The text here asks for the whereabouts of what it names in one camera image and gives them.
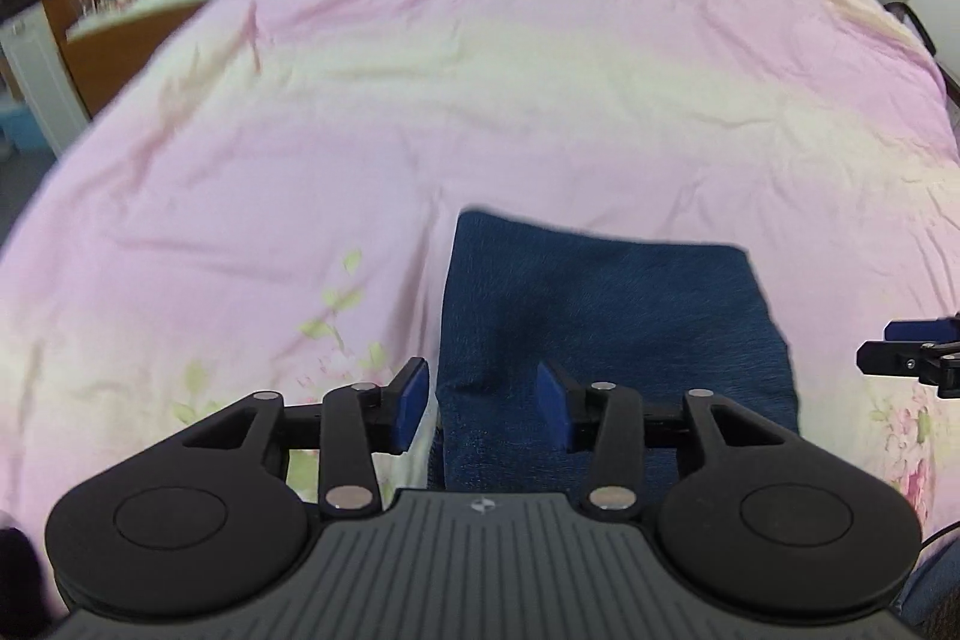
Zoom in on person's leg in jeans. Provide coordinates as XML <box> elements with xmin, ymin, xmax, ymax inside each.
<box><xmin>896</xmin><ymin>539</ymin><xmax>960</xmax><ymax>640</ymax></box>

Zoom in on light blue storage box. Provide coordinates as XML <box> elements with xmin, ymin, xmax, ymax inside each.
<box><xmin>0</xmin><ymin>98</ymin><xmax>47</xmax><ymax>155</ymax></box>

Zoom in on pink floral bed blanket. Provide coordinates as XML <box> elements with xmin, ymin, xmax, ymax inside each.
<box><xmin>0</xmin><ymin>0</ymin><xmax>960</xmax><ymax>540</ymax></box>

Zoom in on wooden desk with white top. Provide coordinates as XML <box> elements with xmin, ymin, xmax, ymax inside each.
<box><xmin>43</xmin><ymin>0</ymin><xmax>252</xmax><ymax>118</ymax></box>

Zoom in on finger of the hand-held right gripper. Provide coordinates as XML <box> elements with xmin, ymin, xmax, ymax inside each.
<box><xmin>856</xmin><ymin>340</ymin><xmax>960</xmax><ymax>399</ymax></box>
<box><xmin>883</xmin><ymin>313</ymin><xmax>960</xmax><ymax>347</ymax></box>

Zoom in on blue denim pants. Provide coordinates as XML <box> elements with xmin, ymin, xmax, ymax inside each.
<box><xmin>427</xmin><ymin>206</ymin><xmax>800</xmax><ymax>492</ymax></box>

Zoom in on black chair frame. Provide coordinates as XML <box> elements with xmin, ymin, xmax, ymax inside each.
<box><xmin>883</xmin><ymin>0</ymin><xmax>940</xmax><ymax>59</ymax></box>

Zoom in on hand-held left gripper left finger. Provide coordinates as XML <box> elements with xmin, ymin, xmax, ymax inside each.
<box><xmin>184</xmin><ymin>355</ymin><xmax>432</xmax><ymax>518</ymax></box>

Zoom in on white cabinet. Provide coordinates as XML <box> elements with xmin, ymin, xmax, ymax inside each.
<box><xmin>0</xmin><ymin>1</ymin><xmax>92</xmax><ymax>161</ymax></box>

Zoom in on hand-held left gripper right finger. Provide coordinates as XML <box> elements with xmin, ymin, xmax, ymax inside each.
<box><xmin>535</xmin><ymin>361</ymin><xmax>797</xmax><ymax>518</ymax></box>

